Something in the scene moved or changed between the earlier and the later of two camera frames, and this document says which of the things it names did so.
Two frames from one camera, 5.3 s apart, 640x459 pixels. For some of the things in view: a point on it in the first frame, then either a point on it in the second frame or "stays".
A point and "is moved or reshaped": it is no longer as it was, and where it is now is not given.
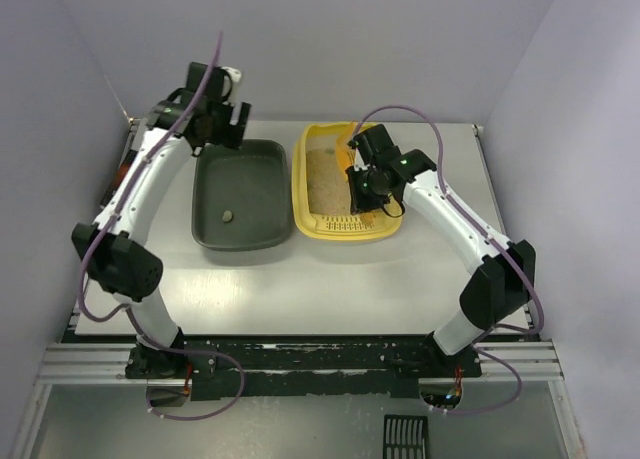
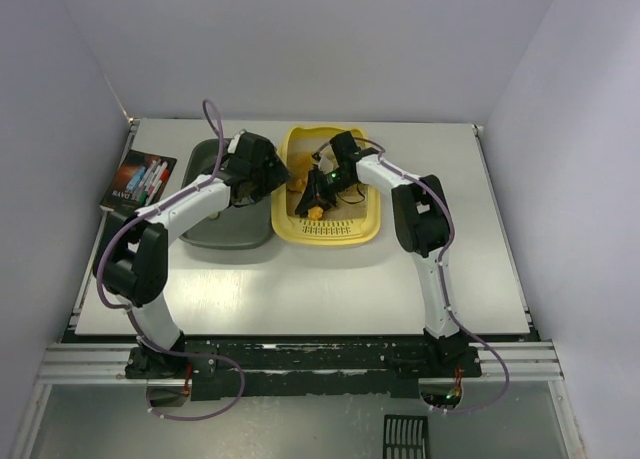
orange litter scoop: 346,161 is moved or reshaped
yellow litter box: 369,224 is moved or reshaped
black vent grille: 405,437 stays
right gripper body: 360,199 → 315,193
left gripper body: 228,127 → 273,166
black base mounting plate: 299,369 stays
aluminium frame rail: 534,360 stays
